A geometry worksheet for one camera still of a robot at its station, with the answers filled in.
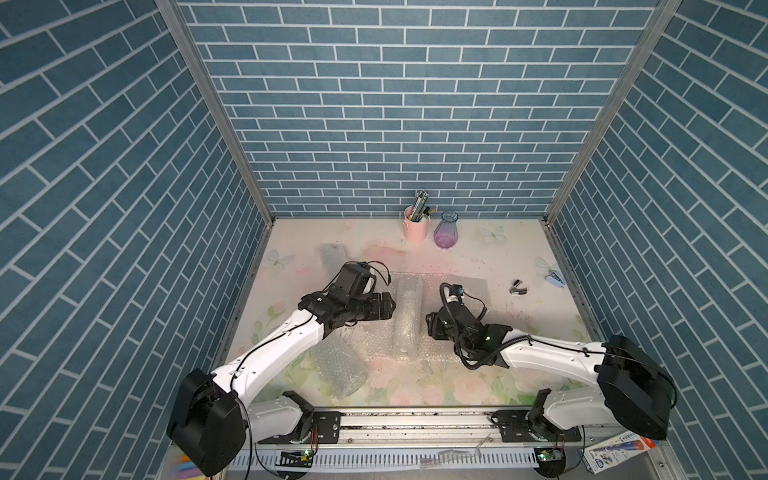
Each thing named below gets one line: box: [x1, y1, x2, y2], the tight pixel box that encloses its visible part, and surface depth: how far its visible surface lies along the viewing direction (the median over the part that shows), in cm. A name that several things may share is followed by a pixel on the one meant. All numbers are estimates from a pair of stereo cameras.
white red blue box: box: [578, 431, 659, 473], surface depth 72 cm
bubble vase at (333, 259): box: [320, 244, 346, 282], surface depth 106 cm
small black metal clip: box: [509, 279, 527, 295], surface depth 101 cm
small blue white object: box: [544, 272, 565, 288], surface depth 104 cm
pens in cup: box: [407, 189, 439, 223], surface depth 110 cm
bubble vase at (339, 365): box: [310, 337, 369, 399], surface depth 79 cm
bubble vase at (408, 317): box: [394, 275, 424, 362], surface depth 89 cm
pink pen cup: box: [403, 205, 431, 244], surface depth 111 cm
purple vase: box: [434, 210, 459, 250], surface depth 107 cm
